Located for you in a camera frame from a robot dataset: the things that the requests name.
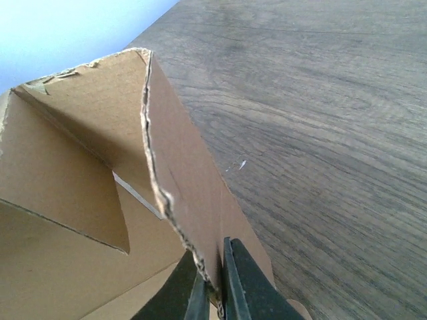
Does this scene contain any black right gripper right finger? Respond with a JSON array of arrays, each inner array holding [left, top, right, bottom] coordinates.
[[223, 237, 304, 320]]

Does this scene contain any brown cardboard box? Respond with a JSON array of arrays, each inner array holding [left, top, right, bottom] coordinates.
[[1, 48, 277, 319]]

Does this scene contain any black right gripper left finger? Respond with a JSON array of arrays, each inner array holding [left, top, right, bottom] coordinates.
[[131, 251, 209, 320]]

